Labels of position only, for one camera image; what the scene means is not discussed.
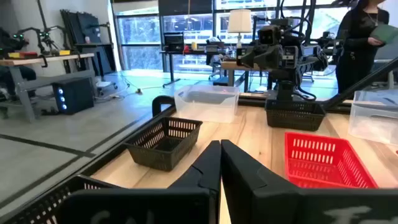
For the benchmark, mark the green folder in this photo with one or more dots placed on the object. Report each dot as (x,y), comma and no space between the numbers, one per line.
(385,33)

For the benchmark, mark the black desk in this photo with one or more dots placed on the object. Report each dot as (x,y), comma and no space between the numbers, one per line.
(171,68)

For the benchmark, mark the white shade table lamp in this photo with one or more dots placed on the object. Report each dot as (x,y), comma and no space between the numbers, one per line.
(239,21)

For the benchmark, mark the red slotted plastic basket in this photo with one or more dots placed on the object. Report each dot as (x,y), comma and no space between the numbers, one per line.
(311,174)

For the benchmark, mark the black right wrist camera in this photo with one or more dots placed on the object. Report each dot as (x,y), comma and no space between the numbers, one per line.
(269,35)

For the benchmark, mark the grey workbench wooden top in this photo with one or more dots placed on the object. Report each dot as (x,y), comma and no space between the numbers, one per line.
(46,81)

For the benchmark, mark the black slotted plastic basket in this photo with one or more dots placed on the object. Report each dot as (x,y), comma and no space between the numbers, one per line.
(31,211)
(161,155)
(295,119)

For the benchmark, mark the person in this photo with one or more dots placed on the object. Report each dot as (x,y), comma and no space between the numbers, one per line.
(357,46)

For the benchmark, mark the black monitor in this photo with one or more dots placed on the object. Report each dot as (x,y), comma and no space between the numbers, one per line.
(174,42)

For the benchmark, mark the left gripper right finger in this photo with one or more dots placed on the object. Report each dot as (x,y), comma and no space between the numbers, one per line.
(248,193)

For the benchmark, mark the black background robot arm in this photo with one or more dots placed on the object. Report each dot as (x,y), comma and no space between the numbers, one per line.
(46,37)

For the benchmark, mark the clear plastic bin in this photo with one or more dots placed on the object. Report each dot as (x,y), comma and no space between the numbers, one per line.
(373,124)
(205,109)

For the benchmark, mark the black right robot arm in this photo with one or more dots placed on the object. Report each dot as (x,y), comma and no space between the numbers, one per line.
(285,90)

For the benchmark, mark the red block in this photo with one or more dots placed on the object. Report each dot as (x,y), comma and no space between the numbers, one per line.
(28,54)

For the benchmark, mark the black computer tower blue lights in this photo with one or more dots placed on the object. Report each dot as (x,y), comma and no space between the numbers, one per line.
(77,96)

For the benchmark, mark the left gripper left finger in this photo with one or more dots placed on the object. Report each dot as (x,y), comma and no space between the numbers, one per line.
(199,186)

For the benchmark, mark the yellow block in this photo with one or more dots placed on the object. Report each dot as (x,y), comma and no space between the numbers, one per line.
(14,55)
(64,52)

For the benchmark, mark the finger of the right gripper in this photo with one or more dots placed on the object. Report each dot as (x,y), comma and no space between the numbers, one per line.
(253,60)
(273,59)

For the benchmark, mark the wooden top desk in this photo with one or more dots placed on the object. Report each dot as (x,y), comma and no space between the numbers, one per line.
(231,65)

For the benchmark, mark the black leaning panels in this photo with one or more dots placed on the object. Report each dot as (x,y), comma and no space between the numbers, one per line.
(87,28)

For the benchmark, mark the yellow cup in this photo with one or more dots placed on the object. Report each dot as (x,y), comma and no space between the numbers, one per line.
(194,46)

